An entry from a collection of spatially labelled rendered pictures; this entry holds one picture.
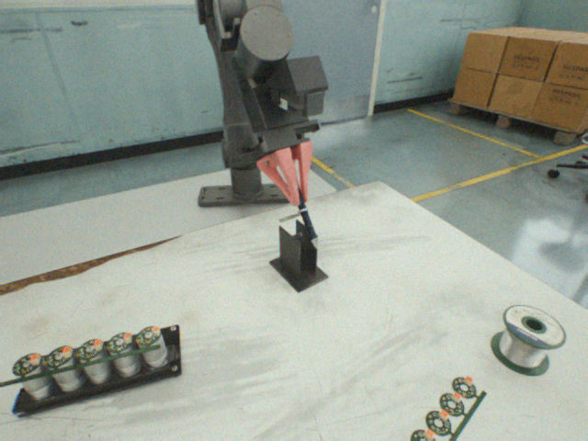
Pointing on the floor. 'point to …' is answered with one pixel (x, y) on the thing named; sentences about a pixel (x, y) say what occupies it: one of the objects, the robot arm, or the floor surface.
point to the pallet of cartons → (526, 79)
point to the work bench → (303, 333)
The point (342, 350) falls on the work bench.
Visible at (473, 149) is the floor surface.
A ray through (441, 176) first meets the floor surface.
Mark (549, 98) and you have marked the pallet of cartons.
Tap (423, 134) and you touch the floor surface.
